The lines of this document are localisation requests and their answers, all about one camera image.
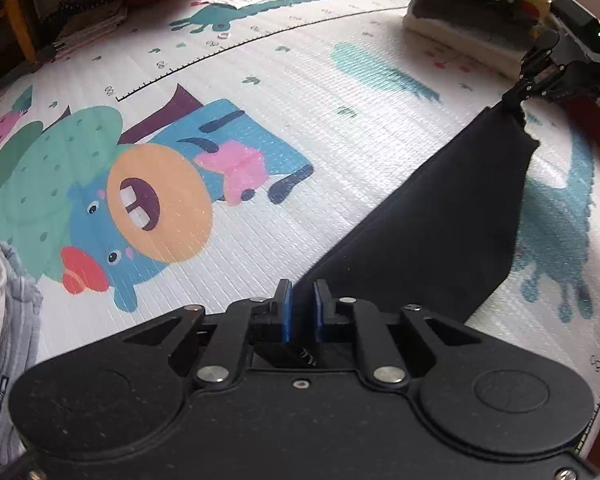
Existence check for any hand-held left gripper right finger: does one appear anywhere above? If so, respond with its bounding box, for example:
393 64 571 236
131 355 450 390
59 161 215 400
312 279 483 389

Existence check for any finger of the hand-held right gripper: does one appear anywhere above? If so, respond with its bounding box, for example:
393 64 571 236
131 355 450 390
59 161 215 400
501 30 561 105
516 61 600 107

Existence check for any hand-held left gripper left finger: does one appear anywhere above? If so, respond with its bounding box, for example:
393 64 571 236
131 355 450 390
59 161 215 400
122 279 295 386

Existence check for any dark grey garment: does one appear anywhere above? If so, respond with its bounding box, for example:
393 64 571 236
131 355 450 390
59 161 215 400
409 0 542 29

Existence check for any cartoon printed play mat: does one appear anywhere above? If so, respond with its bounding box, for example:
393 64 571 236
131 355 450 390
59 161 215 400
0 0 600 463

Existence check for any white paper sheet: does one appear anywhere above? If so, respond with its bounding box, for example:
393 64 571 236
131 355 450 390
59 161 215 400
219 0 274 11

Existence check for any grey corduroy garment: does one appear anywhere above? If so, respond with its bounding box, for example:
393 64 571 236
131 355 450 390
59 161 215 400
0 241 45 467

